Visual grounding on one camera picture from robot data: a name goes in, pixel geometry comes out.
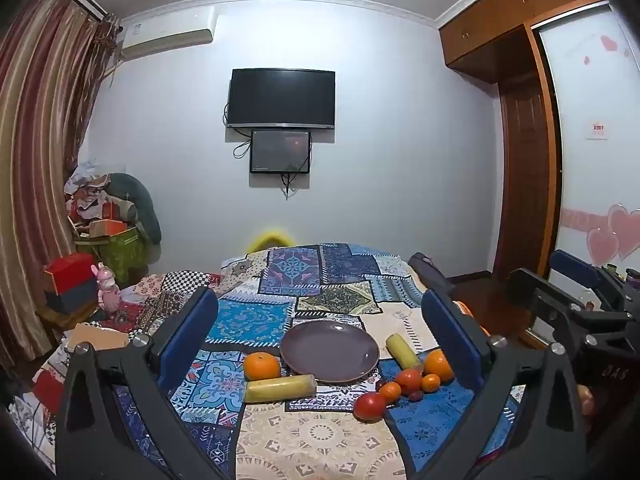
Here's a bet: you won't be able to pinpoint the grey-green long pillow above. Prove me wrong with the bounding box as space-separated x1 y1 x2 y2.
102 172 163 246

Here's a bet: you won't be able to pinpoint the yellow object behind bed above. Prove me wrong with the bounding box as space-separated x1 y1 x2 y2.
246 230 296 253

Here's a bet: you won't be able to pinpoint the small black wall monitor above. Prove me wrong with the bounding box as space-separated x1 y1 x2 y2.
249 130 312 175

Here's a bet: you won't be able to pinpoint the patchwork printed blanket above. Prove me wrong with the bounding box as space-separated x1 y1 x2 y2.
112 242 526 480

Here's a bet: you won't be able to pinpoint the red tomato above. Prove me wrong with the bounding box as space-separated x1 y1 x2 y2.
397 369 424 395
353 392 388 422

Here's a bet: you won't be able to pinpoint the orange flat box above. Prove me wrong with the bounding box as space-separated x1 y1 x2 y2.
90 218 126 237

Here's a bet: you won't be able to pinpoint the striped brown curtain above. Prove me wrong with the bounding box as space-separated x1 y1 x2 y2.
0 0 123 361

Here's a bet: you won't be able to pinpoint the green cardboard box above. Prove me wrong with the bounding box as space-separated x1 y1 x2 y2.
75 225 146 286

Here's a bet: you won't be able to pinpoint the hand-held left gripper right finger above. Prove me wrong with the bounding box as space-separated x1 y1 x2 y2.
400 287 588 480

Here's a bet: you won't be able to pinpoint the white air conditioner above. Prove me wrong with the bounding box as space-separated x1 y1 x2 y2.
120 6 218 61

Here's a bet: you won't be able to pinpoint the dark bag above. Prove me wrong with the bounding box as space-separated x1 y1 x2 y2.
407 252 456 296

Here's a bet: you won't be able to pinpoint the pile of crumpled clutter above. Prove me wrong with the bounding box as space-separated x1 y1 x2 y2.
64 160 138 241

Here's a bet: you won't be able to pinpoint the frosted sliding wardrobe door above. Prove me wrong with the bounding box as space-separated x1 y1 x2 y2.
532 5 640 311

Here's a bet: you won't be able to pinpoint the brown wooden door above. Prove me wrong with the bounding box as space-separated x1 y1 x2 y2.
492 72 551 276

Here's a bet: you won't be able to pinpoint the pink heart stickers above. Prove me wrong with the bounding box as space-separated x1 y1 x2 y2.
560 204 640 263

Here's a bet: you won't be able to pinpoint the black wall television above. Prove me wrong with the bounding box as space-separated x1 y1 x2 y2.
226 67 336 130

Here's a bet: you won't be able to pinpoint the large orange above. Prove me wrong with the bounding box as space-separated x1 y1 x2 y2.
424 349 455 383
243 352 282 382

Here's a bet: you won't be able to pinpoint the person's right hand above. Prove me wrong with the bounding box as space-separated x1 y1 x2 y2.
577 384 597 431

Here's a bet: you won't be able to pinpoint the red box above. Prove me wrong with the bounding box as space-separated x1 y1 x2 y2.
42 253 98 296

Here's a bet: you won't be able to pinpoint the wooden overhead cabinet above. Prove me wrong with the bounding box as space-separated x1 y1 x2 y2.
439 0 608 86

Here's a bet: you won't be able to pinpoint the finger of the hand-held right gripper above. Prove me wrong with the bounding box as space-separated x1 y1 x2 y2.
549 249 628 311
508 268 586 346

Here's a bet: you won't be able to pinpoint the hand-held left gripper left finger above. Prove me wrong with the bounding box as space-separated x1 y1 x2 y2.
54 286 236 480

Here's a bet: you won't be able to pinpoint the pink plush toy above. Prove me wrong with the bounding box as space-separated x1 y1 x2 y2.
91 262 122 313

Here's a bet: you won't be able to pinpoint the purple round plate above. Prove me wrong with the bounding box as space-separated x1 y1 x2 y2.
280 320 381 386

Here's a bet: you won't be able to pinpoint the brown cardboard sheet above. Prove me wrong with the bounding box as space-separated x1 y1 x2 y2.
65 323 132 353

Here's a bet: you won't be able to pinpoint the dark grey box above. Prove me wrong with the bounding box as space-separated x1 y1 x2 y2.
45 280 101 316

